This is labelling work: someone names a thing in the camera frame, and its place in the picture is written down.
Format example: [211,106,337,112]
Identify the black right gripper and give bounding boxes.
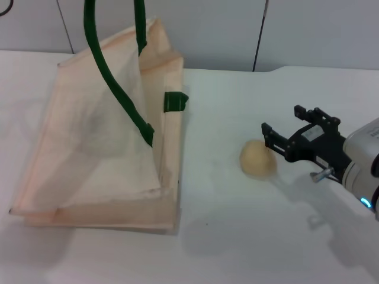
[261,105,353,172]

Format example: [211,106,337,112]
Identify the egg yolk pastry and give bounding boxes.
[239,139,278,178]

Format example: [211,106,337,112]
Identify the cream mesh handbag green handles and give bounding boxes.
[8,0,190,236]

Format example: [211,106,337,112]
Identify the right arm cable connector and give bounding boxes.
[310,166,335,183]

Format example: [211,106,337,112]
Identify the black cable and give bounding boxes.
[0,0,14,16]

